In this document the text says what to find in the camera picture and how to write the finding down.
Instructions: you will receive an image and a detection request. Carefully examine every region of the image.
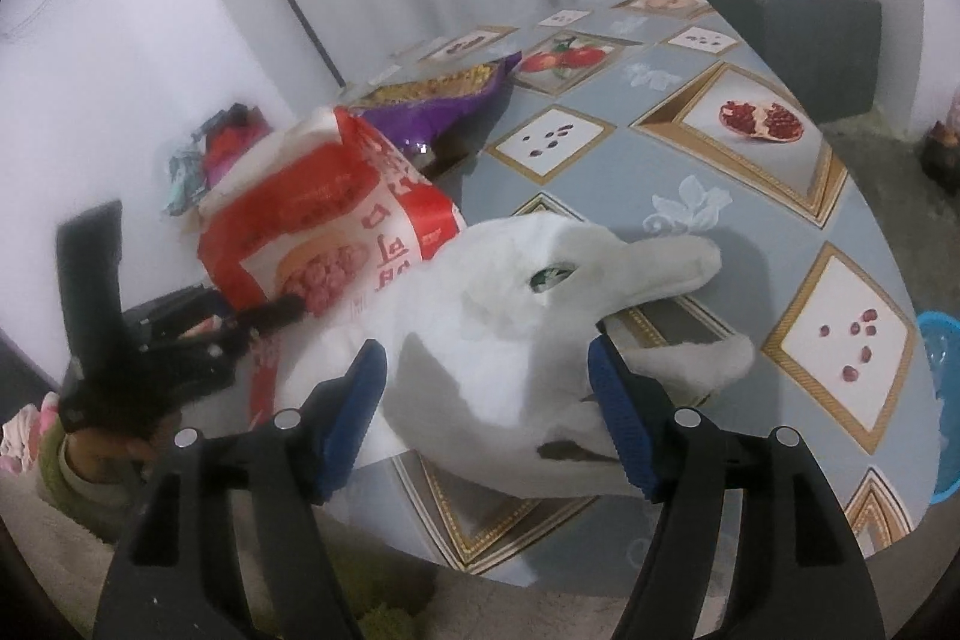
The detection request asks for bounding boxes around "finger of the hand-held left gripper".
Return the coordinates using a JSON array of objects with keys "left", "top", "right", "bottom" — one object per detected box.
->
[{"left": 225, "top": 295, "right": 308, "bottom": 342}]

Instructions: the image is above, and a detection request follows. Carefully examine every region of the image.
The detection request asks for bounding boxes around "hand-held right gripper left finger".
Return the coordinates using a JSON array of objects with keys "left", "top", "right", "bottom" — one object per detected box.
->
[{"left": 94, "top": 338, "right": 389, "bottom": 640}]

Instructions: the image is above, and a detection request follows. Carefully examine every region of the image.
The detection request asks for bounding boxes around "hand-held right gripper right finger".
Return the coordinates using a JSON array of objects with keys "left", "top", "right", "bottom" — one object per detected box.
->
[{"left": 587, "top": 336, "right": 887, "bottom": 640}]

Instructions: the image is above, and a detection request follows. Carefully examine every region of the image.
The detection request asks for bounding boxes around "red and white snack bag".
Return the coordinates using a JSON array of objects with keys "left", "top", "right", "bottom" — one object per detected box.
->
[{"left": 196, "top": 106, "right": 471, "bottom": 432}]

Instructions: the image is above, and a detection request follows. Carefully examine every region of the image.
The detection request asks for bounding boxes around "person's left forearm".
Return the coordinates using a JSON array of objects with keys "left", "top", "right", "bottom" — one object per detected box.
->
[{"left": 34, "top": 419, "right": 136, "bottom": 530}]

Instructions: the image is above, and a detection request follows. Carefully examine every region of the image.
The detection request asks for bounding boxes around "person's left hand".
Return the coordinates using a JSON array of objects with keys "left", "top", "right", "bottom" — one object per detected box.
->
[{"left": 61, "top": 426, "right": 164, "bottom": 500}]

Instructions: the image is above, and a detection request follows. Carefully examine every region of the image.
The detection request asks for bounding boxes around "pink floral cloth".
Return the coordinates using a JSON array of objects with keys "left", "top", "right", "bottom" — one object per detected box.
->
[{"left": 0, "top": 404, "right": 47, "bottom": 477}]

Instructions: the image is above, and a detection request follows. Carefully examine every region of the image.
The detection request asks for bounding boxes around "pile of colourful clothes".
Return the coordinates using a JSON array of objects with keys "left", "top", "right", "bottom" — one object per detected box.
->
[{"left": 166, "top": 101, "right": 272, "bottom": 215}]

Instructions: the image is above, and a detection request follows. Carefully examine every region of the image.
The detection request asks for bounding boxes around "fruit print tablecloth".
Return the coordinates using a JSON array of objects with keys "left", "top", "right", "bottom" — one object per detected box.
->
[{"left": 330, "top": 0, "right": 947, "bottom": 587}]

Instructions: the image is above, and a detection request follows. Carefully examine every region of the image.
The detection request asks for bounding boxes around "purple snack bag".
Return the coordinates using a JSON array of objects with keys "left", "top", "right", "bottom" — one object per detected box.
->
[{"left": 351, "top": 50, "right": 524, "bottom": 160}]

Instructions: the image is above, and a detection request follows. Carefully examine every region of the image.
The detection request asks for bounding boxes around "blue plastic basin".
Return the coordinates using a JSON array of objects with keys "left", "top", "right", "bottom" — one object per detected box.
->
[{"left": 916, "top": 308, "right": 960, "bottom": 507}]

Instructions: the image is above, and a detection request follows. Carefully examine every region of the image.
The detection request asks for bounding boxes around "grey cabinet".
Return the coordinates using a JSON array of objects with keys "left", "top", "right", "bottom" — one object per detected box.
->
[{"left": 697, "top": 0, "right": 884, "bottom": 125}]

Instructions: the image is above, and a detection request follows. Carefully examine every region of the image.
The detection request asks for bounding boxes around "dark bundle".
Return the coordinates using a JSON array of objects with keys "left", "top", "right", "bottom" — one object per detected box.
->
[{"left": 921, "top": 119, "right": 960, "bottom": 196}]

